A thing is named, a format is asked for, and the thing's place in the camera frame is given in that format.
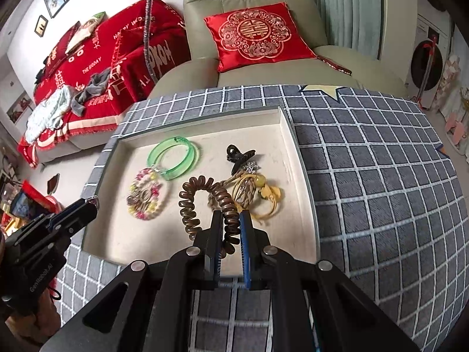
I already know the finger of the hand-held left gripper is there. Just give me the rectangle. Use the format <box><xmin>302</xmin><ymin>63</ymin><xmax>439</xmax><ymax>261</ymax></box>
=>
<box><xmin>47</xmin><ymin>198</ymin><xmax>99</xmax><ymax>234</ymax></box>

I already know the red embroidered cushion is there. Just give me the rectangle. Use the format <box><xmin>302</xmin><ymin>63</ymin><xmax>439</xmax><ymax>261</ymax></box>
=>
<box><xmin>203</xmin><ymin>2</ymin><xmax>319</xmax><ymax>73</ymax></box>

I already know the pink white flower decoration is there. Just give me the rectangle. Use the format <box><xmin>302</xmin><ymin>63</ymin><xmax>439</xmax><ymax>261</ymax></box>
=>
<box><xmin>441</xmin><ymin>55</ymin><xmax>462</xmax><ymax>111</ymax></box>

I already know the brown braided rope hair tie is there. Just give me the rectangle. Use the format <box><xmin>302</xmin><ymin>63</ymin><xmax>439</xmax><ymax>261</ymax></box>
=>
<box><xmin>208</xmin><ymin>169</ymin><xmax>264</xmax><ymax>209</ymax></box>

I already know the green white printed pillow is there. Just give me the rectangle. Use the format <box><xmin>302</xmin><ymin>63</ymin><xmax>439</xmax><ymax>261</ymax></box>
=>
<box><xmin>65</xmin><ymin>11</ymin><xmax>107</xmax><ymax>54</ymax></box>

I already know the white washing machine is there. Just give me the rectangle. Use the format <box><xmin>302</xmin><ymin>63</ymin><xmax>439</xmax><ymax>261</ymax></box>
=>
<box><xmin>405</xmin><ymin>13</ymin><xmax>453</xmax><ymax>103</ymax></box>

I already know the brown spiral hair tie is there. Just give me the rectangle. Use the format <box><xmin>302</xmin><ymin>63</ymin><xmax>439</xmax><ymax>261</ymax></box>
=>
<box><xmin>178</xmin><ymin>177</ymin><xmax>243</xmax><ymax>256</ymax></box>

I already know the red printed blanket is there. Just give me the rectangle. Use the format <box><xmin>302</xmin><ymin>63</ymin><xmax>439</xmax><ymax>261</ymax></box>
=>
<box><xmin>16</xmin><ymin>0</ymin><xmax>191</xmax><ymax>169</ymax></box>

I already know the red sequined cloth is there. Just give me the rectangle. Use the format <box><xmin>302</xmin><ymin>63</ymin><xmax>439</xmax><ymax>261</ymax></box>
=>
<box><xmin>319</xmin><ymin>54</ymin><xmax>352</xmax><ymax>76</ymax></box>

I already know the grey jewelry tray cream lining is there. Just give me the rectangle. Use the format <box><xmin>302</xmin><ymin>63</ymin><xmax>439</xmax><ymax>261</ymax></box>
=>
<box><xmin>81</xmin><ymin>106</ymin><xmax>322</xmax><ymax>277</ymax></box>

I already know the braided grey cable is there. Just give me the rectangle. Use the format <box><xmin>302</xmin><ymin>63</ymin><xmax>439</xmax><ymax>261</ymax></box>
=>
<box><xmin>144</xmin><ymin>0</ymin><xmax>162</xmax><ymax>83</ymax></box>

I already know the person's left forearm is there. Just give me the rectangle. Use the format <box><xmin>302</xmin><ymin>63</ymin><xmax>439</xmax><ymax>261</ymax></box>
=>
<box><xmin>0</xmin><ymin>290</ymin><xmax>63</xmax><ymax>345</ymax></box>

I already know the pale mint cloth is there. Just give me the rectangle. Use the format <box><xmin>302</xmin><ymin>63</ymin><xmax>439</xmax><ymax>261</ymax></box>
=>
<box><xmin>25</xmin><ymin>86</ymin><xmax>76</xmax><ymax>143</ymax></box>

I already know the red gift box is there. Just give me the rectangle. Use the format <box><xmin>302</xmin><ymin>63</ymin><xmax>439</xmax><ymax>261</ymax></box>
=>
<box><xmin>0</xmin><ymin>180</ymin><xmax>61</xmax><ymax>228</ymax></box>

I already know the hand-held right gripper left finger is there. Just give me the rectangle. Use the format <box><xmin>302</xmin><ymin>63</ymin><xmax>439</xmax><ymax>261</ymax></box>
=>
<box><xmin>51</xmin><ymin>210</ymin><xmax>225</xmax><ymax>352</ymax></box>

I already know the pink yellow beaded bracelet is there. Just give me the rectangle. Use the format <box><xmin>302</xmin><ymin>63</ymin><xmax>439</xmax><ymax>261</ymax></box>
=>
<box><xmin>127</xmin><ymin>167</ymin><xmax>171</xmax><ymax>221</ymax></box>

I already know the grey crumpled cloth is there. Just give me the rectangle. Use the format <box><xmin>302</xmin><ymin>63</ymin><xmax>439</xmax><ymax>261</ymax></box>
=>
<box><xmin>71</xmin><ymin>68</ymin><xmax>112</xmax><ymax>116</ymax></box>

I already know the black hair claw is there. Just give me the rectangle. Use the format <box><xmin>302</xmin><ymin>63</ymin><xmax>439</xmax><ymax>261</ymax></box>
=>
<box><xmin>226</xmin><ymin>145</ymin><xmax>256</xmax><ymax>165</ymax></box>

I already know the pale blue curtain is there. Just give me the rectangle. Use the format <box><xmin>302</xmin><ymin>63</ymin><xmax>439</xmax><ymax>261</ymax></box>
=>
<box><xmin>304</xmin><ymin>0</ymin><xmax>385</xmax><ymax>59</ymax></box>

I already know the grey checked tablecloth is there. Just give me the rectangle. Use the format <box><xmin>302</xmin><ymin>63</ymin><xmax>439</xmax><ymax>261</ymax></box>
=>
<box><xmin>55</xmin><ymin>84</ymin><xmax>463</xmax><ymax>352</ymax></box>

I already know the beige sofa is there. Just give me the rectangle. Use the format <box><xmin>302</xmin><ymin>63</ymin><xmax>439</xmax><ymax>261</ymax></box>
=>
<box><xmin>37</xmin><ymin>125</ymin><xmax>121</xmax><ymax>165</ymax></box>

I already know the green translucent bangle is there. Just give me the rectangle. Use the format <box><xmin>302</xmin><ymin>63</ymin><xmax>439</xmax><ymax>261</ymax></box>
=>
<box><xmin>147</xmin><ymin>136</ymin><xmax>201</xmax><ymax>181</ymax></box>

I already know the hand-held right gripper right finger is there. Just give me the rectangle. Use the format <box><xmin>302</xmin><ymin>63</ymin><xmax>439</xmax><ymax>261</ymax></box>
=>
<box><xmin>239</xmin><ymin>211</ymin><xmax>420</xmax><ymax>352</ymax></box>

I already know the yellow beaded hair tie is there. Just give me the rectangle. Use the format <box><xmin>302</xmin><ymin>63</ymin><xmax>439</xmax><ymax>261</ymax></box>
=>
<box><xmin>232</xmin><ymin>174</ymin><xmax>284</xmax><ymax>218</ymax></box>

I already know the yellow felt star patch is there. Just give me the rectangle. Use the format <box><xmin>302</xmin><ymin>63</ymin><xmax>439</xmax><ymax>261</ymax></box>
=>
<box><xmin>298</xmin><ymin>84</ymin><xmax>345</xmax><ymax>101</ymax></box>

